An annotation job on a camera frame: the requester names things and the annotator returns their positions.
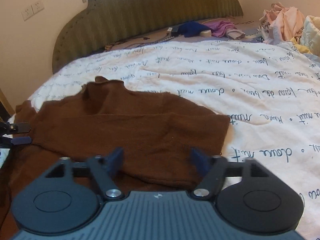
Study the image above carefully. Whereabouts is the white script-print bedspread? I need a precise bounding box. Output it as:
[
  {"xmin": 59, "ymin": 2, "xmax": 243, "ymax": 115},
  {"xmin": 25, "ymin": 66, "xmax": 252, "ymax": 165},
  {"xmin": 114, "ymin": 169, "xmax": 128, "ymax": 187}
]
[{"xmin": 0, "ymin": 39, "xmax": 320, "ymax": 240}]

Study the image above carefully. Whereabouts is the black charging cable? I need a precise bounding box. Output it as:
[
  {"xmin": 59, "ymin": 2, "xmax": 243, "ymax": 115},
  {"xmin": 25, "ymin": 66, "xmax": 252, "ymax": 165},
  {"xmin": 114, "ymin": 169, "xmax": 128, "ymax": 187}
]
[{"xmin": 109, "ymin": 33, "xmax": 176, "ymax": 49}]

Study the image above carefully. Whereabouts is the white power adapter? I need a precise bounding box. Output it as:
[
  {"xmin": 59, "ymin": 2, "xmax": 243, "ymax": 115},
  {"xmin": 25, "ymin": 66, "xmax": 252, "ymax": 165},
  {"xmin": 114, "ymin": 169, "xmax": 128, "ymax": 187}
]
[{"xmin": 167, "ymin": 27, "xmax": 179, "ymax": 37}]

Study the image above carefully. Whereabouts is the brown knit sweater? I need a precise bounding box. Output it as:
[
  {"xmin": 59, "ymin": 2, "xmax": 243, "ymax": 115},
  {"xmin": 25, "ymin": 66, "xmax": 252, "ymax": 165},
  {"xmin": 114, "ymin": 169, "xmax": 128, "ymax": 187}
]
[{"xmin": 1, "ymin": 76, "xmax": 230, "ymax": 239}]

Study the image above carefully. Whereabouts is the dark blue garment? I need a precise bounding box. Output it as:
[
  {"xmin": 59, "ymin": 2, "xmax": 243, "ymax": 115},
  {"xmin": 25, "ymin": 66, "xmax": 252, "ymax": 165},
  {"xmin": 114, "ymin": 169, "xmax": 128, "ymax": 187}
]
[{"xmin": 177, "ymin": 22, "xmax": 212, "ymax": 37}]

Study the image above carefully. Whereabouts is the olive green upholstered headboard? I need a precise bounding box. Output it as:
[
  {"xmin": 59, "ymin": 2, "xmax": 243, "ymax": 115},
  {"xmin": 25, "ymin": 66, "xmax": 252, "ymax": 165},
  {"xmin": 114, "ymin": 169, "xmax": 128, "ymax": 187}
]
[{"xmin": 52, "ymin": 0, "xmax": 244, "ymax": 73}]

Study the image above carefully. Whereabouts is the pink clothes pile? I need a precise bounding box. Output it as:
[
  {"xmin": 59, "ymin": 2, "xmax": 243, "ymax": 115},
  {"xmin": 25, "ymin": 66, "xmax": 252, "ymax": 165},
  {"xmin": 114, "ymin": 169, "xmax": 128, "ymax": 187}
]
[{"xmin": 259, "ymin": 2, "xmax": 305, "ymax": 45}]

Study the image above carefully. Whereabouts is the purple garment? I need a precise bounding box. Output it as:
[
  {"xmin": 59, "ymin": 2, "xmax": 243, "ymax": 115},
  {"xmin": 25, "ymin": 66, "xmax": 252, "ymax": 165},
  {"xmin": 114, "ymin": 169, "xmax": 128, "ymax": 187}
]
[{"xmin": 204, "ymin": 21, "xmax": 246, "ymax": 40}]

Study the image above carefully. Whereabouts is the white wall socket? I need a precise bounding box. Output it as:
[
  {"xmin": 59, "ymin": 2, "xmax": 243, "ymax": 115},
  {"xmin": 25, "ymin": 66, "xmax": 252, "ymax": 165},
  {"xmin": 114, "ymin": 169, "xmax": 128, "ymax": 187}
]
[{"xmin": 21, "ymin": 1, "xmax": 44, "ymax": 21}]

